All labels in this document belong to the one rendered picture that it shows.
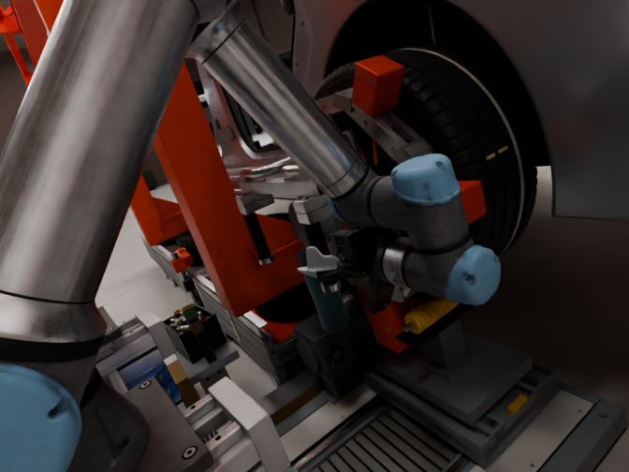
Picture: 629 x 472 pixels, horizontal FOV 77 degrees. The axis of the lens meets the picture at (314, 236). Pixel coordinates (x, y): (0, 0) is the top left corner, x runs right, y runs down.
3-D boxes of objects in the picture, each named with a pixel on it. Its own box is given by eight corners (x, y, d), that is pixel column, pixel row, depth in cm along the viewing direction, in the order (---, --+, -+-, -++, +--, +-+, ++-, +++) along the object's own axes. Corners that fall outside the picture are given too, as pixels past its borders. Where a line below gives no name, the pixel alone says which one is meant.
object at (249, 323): (294, 363, 164) (276, 318, 157) (274, 376, 160) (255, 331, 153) (172, 264, 375) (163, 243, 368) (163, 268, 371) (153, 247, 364)
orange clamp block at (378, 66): (397, 108, 86) (406, 66, 79) (370, 117, 82) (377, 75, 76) (375, 94, 89) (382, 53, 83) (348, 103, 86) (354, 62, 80)
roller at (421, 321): (487, 288, 114) (483, 271, 112) (416, 343, 101) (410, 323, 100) (470, 285, 119) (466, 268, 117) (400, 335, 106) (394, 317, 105)
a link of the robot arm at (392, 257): (441, 275, 61) (404, 301, 57) (418, 271, 65) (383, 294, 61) (431, 230, 59) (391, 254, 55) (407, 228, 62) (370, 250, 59)
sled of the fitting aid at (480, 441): (559, 394, 122) (555, 368, 119) (486, 471, 106) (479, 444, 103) (434, 340, 164) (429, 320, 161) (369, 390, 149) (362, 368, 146)
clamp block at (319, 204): (346, 208, 80) (339, 184, 79) (311, 226, 76) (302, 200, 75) (333, 207, 85) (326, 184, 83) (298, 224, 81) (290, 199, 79)
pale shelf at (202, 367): (241, 357, 133) (237, 349, 132) (193, 386, 126) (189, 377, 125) (205, 320, 170) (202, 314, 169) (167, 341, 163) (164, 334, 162)
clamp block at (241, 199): (275, 202, 109) (269, 184, 108) (246, 214, 106) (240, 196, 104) (268, 201, 114) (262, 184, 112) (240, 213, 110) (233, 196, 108)
